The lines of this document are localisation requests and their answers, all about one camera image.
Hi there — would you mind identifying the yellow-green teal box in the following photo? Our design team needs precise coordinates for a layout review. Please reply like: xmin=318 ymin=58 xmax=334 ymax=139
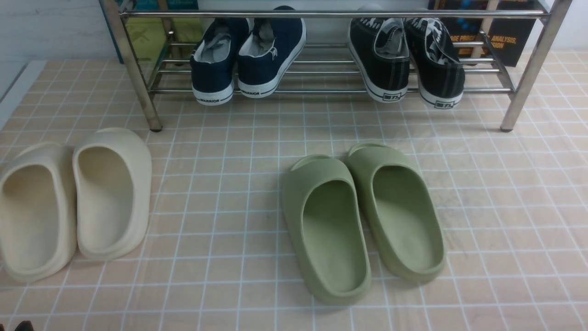
xmin=115 ymin=0 xmax=204 ymax=63

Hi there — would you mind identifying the black book orange text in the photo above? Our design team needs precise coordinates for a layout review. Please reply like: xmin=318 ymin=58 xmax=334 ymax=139
xmin=428 ymin=0 xmax=535 ymax=67

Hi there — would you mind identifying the left cream foam slide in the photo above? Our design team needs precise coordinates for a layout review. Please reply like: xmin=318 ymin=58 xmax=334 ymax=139
xmin=0 ymin=141 xmax=77 ymax=283

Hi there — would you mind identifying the green foam slide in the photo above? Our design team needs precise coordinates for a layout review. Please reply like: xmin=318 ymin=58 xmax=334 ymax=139
xmin=281 ymin=154 xmax=371 ymax=306
xmin=345 ymin=143 xmax=447 ymax=283

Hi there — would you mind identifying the right green foam slide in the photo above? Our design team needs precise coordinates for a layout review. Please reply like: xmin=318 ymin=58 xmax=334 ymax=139
xmin=345 ymin=143 xmax=447 ymax=283

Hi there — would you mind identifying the black canvas sneaker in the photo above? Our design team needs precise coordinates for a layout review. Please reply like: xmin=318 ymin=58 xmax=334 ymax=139
xmin=403 ymin=17 xmax=465 ymax=110
xmin=347 ymin=17 xmax=410 ymax=103

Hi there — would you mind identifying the left navy blue sneaker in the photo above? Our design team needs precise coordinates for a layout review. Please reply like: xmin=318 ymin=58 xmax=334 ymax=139
xmin=189 ymin=17 xmax=252 ymax=106

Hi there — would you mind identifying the cream foam slide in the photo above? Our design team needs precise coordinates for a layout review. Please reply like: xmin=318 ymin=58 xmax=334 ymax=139
xmin=72 ymin=127 xmax=153 ymax=261
xmin=0 ymin=141 xmax=77 ymax=283

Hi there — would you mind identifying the right cream foam slide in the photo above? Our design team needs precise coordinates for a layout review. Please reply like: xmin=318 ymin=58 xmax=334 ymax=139
xmin=72 ymin=127 xmax=153 ymax=261

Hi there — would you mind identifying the silver metal shoe rack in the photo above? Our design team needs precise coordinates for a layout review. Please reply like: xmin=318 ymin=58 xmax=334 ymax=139
xmin=100 ymin=0 xmax=572 ymax=132

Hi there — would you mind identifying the navy blue sneaker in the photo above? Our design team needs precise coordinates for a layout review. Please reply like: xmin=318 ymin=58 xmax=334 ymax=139
xmin=189 ymin=17 xmax=252 ymax=106
xmin=237 ymin=17 xmax=307 ymax=98

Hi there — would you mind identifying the right navy blue sneaker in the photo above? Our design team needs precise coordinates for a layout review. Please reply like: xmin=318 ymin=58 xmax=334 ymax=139
xmin=237 ymin=17 xmax=307 ymax=98

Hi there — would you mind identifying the left green foam slide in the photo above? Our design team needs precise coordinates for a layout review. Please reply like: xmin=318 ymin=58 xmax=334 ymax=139
xmin=281 ymin=154 xmax=371 ymax=306

